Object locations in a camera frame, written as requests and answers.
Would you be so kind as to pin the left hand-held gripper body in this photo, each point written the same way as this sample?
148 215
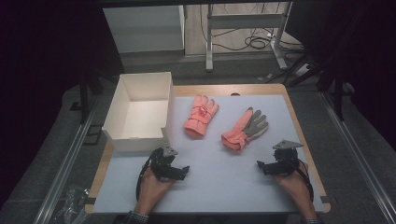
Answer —
162 161

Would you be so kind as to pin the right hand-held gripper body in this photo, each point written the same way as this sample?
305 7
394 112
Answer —
285 160

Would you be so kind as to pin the pink and grey glove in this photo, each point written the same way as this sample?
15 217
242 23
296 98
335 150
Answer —
241 132

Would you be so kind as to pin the white box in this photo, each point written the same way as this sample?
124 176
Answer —
143 116

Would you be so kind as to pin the pink glove with red print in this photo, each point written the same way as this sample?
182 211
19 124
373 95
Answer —
200 116

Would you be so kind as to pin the person's left hand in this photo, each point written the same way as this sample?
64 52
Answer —
152 189

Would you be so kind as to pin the person's right hand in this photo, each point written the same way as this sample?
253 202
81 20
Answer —
297 188

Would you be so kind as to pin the pale blue table mat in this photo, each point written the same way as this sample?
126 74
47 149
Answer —
214 186

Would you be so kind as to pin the black tape piece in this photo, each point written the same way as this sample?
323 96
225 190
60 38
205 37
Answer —
90 200
326 199

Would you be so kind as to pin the dark table grommet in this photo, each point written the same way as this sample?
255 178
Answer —
235 94

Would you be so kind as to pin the black stand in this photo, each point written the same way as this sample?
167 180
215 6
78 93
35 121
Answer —
83 99
338 99

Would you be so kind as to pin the white power strip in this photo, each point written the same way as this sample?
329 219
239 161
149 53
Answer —
302 70

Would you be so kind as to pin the clear plastic bag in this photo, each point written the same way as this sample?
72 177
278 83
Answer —
72 200

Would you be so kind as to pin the white cabinet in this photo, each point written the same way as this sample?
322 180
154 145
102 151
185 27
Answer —
143 28

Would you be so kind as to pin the aluminium rail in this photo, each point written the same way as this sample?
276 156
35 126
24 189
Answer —
358 155
62 174

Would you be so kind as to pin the black floor bracket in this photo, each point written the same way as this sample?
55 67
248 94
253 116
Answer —
93 134

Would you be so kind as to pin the grey metal desk frame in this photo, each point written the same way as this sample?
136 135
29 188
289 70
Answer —
246 21

